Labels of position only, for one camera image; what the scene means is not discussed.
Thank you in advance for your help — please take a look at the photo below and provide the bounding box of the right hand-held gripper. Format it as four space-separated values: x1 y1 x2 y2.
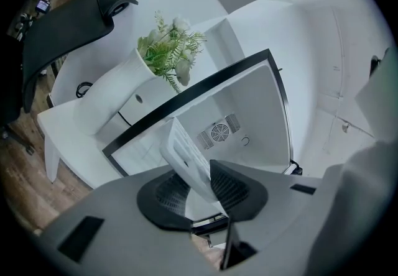
369 47 391 78

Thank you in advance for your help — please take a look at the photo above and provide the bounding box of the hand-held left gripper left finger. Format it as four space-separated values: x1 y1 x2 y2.
136 171 193 233

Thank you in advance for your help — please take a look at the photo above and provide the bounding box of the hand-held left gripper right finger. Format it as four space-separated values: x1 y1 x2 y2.
210 159 269 270

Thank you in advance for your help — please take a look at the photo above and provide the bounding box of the white plastic panel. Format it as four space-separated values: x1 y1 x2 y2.
159 117 219 205

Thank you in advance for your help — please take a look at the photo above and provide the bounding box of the white vase with white flowers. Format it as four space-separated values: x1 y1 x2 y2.
73 9 207 136

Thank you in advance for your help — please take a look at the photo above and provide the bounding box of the black office chair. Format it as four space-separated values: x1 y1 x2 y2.
21 0 139 114

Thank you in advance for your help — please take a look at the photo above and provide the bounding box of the phone on tripod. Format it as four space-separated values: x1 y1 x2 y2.
18 0 51 36

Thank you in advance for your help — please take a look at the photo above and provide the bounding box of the coiled black cable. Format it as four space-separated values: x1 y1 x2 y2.
75 81 94 99

